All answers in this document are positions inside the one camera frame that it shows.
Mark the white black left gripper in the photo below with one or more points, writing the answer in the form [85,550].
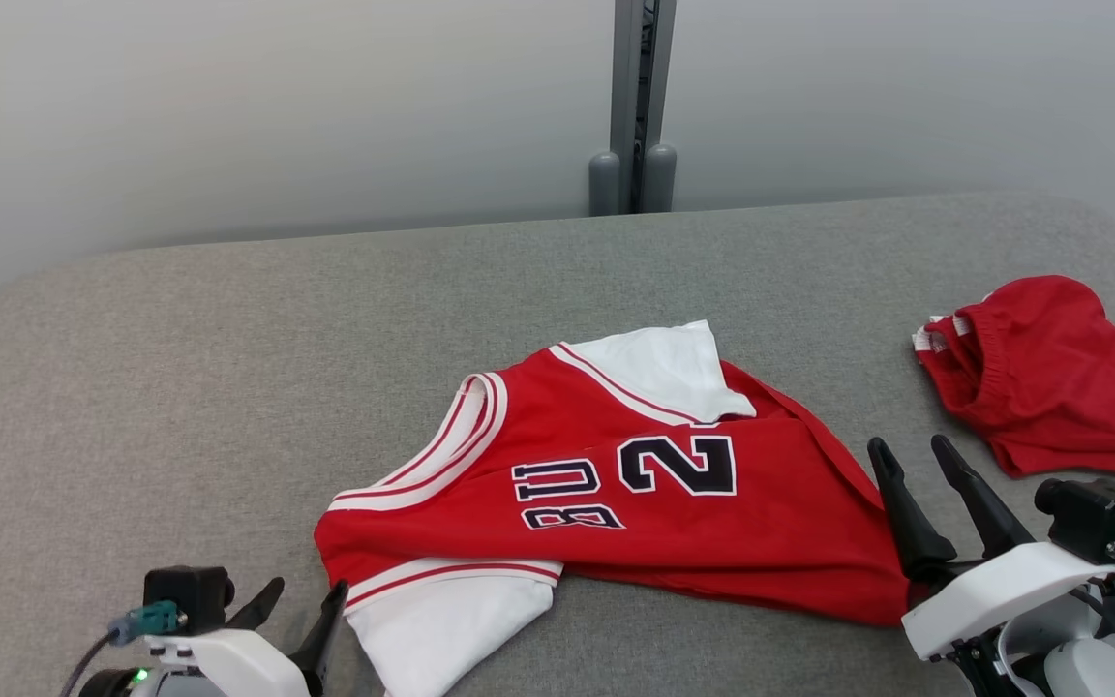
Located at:
[238,668]

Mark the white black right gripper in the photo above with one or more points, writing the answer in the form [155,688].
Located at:
[993,595]

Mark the red shorts white trim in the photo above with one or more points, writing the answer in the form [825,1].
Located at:
[1051,378]

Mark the red white basketball jersey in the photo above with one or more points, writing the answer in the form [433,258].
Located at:
[616,484]

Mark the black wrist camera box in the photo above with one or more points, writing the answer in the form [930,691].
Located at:
[1095,518]
[185,595]

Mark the grey metal partition post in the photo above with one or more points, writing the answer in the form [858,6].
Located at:
[633,97]

